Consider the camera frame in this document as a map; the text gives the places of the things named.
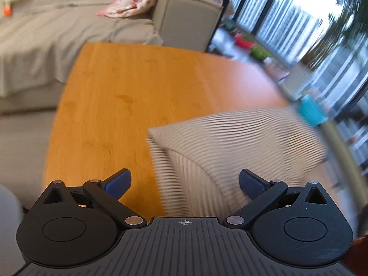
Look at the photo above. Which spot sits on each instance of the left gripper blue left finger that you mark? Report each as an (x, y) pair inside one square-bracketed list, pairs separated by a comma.
[(105, 197)]

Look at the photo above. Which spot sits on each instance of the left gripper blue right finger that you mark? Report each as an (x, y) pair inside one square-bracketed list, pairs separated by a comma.
[(264, 196)]

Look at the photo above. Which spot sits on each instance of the striped beige knit garment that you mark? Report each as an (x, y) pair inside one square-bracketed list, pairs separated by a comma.
[(197, 162)]

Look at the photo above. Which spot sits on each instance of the turquoise plastic object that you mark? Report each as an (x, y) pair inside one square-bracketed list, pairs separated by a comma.
[(310, 110)]

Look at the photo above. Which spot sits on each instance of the green plastic basin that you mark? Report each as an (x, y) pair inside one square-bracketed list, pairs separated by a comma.
[(259, 53)]

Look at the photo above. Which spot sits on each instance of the red plastic basin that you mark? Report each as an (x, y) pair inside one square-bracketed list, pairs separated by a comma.
[(244, 42)]

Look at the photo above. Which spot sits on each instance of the beige fabric sofa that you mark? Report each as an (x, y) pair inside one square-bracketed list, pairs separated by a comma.
[(40, 41)]

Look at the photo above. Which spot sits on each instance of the green potted palm plant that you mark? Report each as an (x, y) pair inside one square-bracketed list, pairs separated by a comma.
[(344, 29)]

